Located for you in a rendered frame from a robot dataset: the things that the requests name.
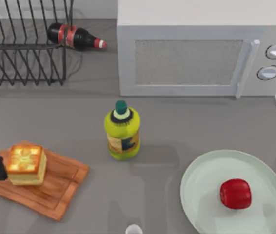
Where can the dark cola bottle red label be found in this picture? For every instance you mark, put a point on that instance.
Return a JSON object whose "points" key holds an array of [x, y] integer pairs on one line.
{"points": [[79, 37]]}

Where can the pale green plate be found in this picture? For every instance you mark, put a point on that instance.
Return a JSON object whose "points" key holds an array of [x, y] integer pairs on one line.
{"points": [[233, 195]]}

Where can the square toasted bread block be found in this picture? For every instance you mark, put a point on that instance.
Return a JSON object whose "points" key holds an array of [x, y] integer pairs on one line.
{"points": [[27, 165]]}

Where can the green bottle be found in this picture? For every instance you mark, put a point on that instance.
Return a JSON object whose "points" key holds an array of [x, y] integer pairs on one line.
{"points": [[123, 136]]}

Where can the red apple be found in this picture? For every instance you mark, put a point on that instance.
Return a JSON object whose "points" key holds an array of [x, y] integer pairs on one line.
{"points": [[236, 193]]}

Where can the small microwave knob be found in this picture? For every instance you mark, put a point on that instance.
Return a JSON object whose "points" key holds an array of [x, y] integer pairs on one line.
{"points": [[267, 72]]}

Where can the wooden cutting board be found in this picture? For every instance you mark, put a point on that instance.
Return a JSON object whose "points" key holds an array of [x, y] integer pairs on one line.
{"points": [[55, 185]]}

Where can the pale microwave oven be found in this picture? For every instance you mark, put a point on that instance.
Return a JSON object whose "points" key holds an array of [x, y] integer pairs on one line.
{"points": [[196, 36]]}

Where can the microwave door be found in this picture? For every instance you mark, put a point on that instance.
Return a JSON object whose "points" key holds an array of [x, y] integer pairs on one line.
{"points": [[186, 62]]}

